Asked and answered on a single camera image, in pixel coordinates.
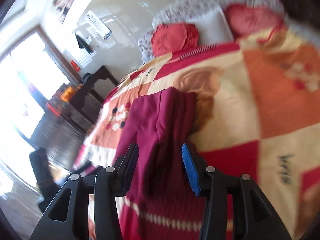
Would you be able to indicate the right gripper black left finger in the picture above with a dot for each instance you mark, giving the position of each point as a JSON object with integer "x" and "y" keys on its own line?
{"x": 66, "y": 217}

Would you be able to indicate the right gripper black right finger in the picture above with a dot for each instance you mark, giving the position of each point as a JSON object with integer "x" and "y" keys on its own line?
{"x": 254, "y": 217}

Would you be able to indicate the maroon knit garment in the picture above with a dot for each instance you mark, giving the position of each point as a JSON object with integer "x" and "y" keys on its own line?
{"x": 160, "y": 124}

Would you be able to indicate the dark wooden side table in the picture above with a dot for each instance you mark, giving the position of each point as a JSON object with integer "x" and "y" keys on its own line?
{"x": 70, "y": 115}

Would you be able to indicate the red orange patterned blanket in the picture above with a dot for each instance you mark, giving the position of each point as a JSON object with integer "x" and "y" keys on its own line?
{"x": 257, "y": 112}

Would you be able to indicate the orange item on table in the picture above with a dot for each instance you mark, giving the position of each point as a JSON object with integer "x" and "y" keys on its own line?
{"x": 67, "y": 93}

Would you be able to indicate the white square pillow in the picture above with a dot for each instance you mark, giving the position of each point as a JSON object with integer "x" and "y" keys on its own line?
{"x": 213, "y": 27}

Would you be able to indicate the red heart pillow left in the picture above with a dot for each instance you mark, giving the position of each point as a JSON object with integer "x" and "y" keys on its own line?
{"x": 174, "y": 38}

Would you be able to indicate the red heart pillow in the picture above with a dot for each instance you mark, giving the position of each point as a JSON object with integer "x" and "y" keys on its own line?
{"x": 244, "y": 20}
{"x": 174, "y": 38}

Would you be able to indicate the red heart pillow right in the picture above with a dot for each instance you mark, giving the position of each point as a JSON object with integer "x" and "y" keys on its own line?
{"x": 244, "y": 20}

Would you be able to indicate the floral padded headboard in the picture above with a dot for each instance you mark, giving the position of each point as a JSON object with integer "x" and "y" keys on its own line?
{"x": 181, "y": 10}

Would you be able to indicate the red wall sticker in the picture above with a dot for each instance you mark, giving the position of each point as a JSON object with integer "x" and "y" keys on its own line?
{"x": 75, "y": 66}

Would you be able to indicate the dark cloth hanging on wall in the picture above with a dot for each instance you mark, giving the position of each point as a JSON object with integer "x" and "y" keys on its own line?
{"x": 84, "y": 44}

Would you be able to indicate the white wall calendar poster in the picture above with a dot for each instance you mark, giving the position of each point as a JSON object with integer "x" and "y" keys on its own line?
{"x": 98, "y": 25}

